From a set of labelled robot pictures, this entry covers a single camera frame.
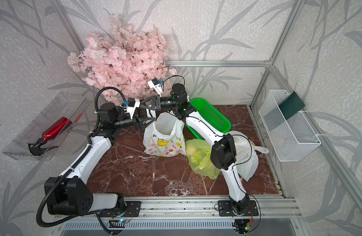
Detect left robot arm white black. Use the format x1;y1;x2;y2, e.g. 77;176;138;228
36;99;161;228

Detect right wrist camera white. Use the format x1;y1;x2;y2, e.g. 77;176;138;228
148;78;163;96

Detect clear wall tray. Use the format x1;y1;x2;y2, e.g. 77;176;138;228
2;92;89;161

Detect white printed plastic bag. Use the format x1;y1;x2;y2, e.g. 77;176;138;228
227;130;269;182

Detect green avocado plastic bag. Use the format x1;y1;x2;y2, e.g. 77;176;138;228
185;139;221;180

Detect dark green card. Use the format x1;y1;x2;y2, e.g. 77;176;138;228
279;91;305;120

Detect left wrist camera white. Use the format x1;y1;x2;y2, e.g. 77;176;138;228
124;98;140;119

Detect white wire mesh basket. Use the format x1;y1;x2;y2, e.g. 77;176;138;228
259;89;321;162

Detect red spray bottle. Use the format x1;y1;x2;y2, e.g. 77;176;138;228
28;117;72;156

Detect pink cherry blossom bouquet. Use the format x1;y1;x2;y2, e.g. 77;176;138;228
67;14;177;104

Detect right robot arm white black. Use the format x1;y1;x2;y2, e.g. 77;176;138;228
139;80;250;216

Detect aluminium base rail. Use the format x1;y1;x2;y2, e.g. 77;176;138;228
52;195;302;220

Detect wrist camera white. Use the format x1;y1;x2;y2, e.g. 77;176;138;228
124;98;140;119
148;78;163;96

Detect green plastic basket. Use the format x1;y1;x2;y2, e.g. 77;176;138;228
181;98;231;137

